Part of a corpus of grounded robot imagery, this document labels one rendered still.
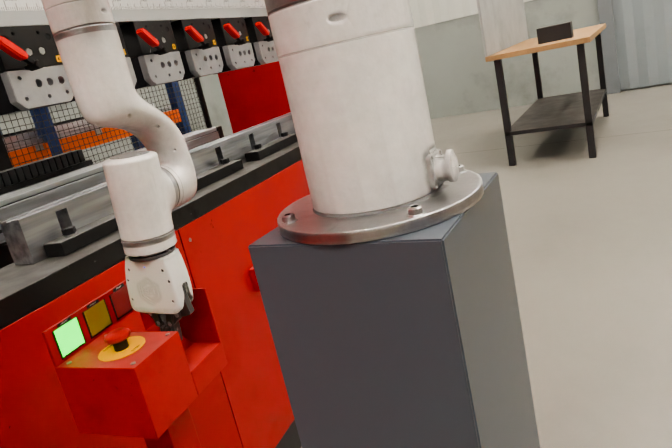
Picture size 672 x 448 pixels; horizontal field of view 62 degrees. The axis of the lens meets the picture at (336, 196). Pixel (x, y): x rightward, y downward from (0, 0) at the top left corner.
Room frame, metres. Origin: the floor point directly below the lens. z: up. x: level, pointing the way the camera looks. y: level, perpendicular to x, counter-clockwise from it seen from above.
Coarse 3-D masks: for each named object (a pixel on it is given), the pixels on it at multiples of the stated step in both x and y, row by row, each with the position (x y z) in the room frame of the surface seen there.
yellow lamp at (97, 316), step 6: (102, 300) 0.91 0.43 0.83; (96, 306) 0.90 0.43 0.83; (102, 306) 0.91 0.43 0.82; (84, 312) 0.87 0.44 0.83; (90, 312) 0.88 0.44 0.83; (96, 312) 0.89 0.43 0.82; (102, 312) 0.90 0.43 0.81; (90, 318) 0.88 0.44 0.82; (96, 318) 0.89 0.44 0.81; (102, 318) 0.90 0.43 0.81; (108, 318) 0.91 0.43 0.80; (90, 324) 0.88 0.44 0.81; (96, 324) 0.89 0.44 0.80; (102, 324) 0.90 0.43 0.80; (108, 324) 0.91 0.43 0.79; (90, 330) 0.87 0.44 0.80; (96, 330) 0.88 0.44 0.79
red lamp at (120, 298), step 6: (120, 288) 0.95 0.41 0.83; (126, 288) 0.96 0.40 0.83; (114, 294) 0.94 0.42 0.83; (120, 294) 0.95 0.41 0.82; (126, 294) 0.96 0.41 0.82; (114, 300) 0.93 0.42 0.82; (120, 300) 0.94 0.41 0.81; (126, 300) 0.96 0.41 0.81; (114, 306) 0.93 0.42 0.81; (120, 306) 0.94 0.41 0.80; (126, 306) 0.95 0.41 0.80; (120, 312) 0.94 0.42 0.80; (126, 312) 0.95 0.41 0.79
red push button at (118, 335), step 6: (114, 330) 0.82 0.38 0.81; (120, 330) 0.82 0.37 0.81; (126, 330) 0.82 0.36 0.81; (108, 336) 0.81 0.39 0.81; (114, 336) 0.80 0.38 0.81; (120, 336) 0.80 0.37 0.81; (126, 336) 0.81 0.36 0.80; (108, 342) 0.80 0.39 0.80; (114, 342) 0.80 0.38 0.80; (120, 342) 0.81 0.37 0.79; (126, 342) 0.82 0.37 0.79; (114, 348) 0.81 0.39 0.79; (120, 348) 0.81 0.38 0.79
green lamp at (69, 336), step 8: (72, 320) 0.85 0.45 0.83; (64, 328) 0.83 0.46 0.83; (72, 328) 0.85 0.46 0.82; (56, 336) 0.82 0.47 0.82; (64, 336) 0.83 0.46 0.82; (72, 336) 0.84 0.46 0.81; (80, 336) 0.85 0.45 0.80; (64, 344) 0.82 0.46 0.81; (72, 344) 0.84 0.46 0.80; (80, 344) 0.85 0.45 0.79; (64, 352) 0.82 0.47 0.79
